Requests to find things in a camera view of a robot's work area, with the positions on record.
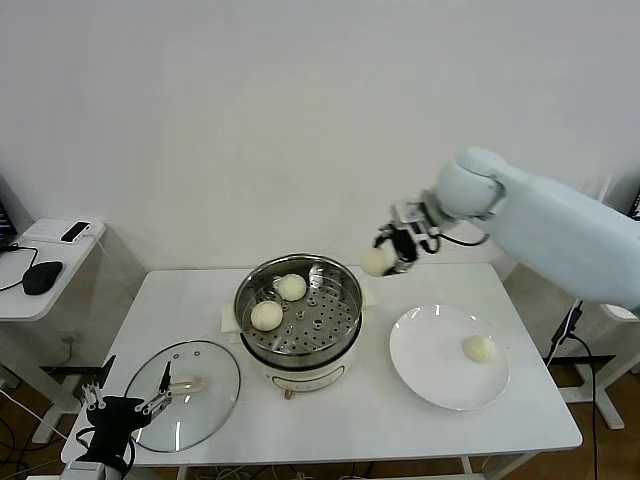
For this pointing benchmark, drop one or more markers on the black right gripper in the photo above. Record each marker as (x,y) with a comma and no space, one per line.
(410,242)

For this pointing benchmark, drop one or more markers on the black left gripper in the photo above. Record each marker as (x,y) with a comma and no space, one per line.
(112,417)

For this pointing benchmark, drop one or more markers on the white steamed baozi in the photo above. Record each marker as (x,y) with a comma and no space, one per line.
(266,315)
(480,348)
(375,261)
(291,287)

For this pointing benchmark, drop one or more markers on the round glass pot lid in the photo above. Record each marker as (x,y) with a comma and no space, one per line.
(210,360)

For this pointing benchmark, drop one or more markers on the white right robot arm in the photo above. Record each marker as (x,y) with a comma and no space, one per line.
(550,225)

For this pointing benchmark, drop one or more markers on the perforated steel steamer basket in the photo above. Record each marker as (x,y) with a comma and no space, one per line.
(345,300)

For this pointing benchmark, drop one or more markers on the round white plate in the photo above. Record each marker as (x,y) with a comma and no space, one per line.
(435,360)

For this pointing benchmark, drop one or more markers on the white side table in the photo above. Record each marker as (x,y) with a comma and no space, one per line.
(607,395)
(55,295)

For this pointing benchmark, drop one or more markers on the black computer mouse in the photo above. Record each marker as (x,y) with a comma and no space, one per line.
(42,277)

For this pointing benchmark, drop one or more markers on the white electric cooker pot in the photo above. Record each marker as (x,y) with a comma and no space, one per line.
(305,380)

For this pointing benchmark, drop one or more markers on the small white black device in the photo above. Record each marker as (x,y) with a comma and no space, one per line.
(75,231)

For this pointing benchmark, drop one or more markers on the flat white box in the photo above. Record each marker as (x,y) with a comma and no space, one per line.
(42,230)

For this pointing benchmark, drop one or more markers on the black laptop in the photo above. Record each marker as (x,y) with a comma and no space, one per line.
(636,202)
(5,220)

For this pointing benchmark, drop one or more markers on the white drinking straw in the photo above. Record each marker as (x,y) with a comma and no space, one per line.
(606,186)

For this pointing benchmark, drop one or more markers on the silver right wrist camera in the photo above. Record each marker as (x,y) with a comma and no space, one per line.
(407,212)

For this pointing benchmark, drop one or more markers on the white wall socket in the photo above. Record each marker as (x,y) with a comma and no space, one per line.
(70,339)

